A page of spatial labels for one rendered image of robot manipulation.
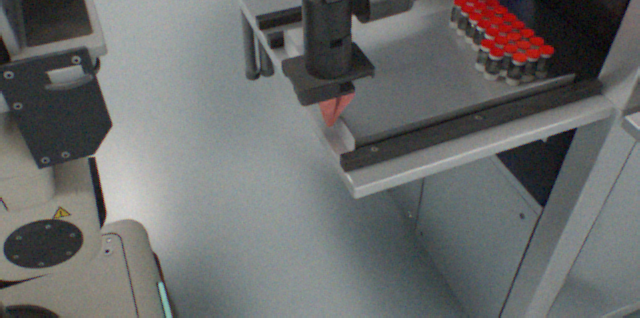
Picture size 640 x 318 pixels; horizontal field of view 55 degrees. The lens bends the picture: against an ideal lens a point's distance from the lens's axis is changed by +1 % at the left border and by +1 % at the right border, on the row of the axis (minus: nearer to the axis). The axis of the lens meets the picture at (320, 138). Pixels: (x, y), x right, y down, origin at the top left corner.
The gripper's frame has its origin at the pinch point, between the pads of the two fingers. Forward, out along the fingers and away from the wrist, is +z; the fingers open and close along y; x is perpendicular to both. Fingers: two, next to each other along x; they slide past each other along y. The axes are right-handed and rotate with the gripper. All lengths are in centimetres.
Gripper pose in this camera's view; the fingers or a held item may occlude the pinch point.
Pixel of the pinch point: (328, 119)
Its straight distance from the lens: 80.8
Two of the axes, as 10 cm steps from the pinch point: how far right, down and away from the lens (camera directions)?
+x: -3.8, -6.4, 6.6
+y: 9.2, -2.8, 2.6
